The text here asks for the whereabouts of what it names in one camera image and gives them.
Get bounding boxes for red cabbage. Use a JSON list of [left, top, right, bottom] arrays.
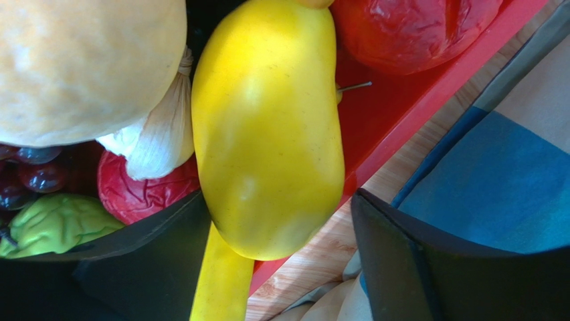
[[97, 151, 200, 225]]

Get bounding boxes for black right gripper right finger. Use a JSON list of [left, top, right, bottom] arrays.
[[351, 189, 569, 320]]

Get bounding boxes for dark purple grapes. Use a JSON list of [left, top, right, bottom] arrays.
[[1, 144, 70, 211]]

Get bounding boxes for large orange peach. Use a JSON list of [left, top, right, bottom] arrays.
[[1, 0, 187, 147]]

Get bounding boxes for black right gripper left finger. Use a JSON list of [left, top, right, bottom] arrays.
[[1, 191, 211, 320]]

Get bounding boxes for green cabbage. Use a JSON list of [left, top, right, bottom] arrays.
[[1, 193, 125, 259]]

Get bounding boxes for small yellow banana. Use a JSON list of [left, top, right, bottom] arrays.
[[189, 224, 254, 321]]

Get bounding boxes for red plastic tray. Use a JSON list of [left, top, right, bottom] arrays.
[[250, 1, 558, 298]]

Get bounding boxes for white garlic bulb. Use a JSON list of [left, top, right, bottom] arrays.
[[97, 48, 194, 181]]

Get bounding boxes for yellow mango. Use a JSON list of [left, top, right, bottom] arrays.
[[191, 1, 345, 261]]

